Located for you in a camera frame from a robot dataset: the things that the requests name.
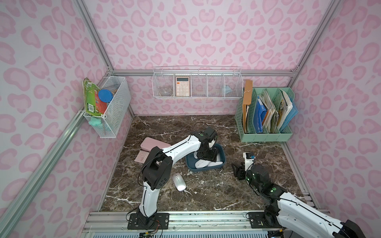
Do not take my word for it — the teal storage box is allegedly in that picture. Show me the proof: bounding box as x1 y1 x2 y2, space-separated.
186 144 226 173

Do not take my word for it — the silver mouse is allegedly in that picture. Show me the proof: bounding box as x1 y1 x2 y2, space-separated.
172 173 187 191

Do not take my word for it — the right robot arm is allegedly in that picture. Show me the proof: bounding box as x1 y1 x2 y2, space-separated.
232 163 365 238

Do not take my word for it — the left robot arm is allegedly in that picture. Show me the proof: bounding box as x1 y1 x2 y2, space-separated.
138 127 218 219

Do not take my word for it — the white rounded mouse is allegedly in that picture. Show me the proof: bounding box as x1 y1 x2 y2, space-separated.
195 160 223 169

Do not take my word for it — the pink pencil case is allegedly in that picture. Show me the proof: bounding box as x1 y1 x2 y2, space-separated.
140 137 171 152

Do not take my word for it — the green file organizer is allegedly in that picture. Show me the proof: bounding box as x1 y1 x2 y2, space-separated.
235 87 295 142

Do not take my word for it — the pink calculator on table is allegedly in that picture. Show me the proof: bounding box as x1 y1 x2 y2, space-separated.
134 150 149 164

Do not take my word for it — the pink calculator in basket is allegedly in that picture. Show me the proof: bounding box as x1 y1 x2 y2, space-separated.
175 76 191 97

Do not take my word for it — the light blue folder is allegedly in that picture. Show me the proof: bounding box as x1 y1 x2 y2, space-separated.
279 100 299 132

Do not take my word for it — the brown folder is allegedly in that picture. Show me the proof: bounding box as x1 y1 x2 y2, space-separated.
242 80 253 133

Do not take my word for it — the blue round lid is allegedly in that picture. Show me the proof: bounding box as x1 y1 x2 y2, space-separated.
98 89 114 103

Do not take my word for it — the green card package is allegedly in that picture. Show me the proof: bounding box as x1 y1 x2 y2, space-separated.
82 78 104 116

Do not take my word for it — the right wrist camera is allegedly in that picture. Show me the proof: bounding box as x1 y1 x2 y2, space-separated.
243 152 256 171

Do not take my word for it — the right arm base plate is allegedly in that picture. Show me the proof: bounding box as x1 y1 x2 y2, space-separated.
246 211 282 229

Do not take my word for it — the white wire shelf basket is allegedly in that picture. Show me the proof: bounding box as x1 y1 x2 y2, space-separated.
152 66 244 99

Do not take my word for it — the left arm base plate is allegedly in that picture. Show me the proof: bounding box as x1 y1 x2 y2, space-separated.
128 212 170 230

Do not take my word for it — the white wire basket left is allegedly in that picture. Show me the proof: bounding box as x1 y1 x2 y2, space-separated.
84 76 132 138

